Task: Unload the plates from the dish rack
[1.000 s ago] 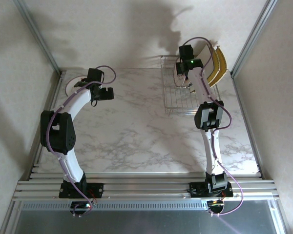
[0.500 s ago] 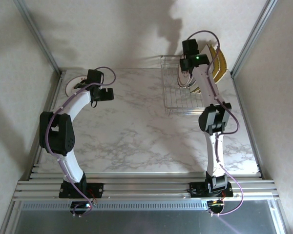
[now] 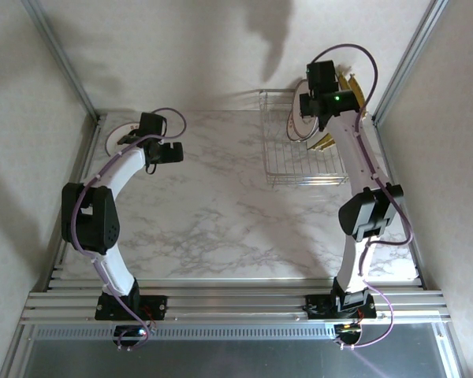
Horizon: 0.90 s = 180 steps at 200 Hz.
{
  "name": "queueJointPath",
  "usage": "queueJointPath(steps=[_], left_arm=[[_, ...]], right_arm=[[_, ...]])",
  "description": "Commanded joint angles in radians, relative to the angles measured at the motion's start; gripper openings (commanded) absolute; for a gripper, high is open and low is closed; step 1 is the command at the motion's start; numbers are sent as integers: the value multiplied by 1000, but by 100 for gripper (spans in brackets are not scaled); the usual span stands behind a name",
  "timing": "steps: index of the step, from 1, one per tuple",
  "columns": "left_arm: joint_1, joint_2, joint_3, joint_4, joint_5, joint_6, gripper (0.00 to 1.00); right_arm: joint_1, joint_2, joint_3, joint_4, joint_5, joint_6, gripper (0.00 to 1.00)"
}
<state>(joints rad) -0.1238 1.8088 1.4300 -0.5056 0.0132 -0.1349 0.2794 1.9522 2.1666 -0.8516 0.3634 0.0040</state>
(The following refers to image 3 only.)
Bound round white patterned plate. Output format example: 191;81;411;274
104;121;143;155
286;78;327;143

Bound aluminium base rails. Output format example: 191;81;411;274
19;277;454;326

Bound black controller board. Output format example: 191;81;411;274
334;322;363;344
113;324;151;344

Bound grey metal panel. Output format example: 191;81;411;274
0;323;468;378

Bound aluminium side rail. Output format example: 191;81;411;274
43;113;108;293
373;117;426;288

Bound aluminium frame post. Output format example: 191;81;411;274
21;0;100;123
372;0;451;123

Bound wire dish rack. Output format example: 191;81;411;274
259;89;350;188

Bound slotted grey cable duct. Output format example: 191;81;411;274
34;323;337;342

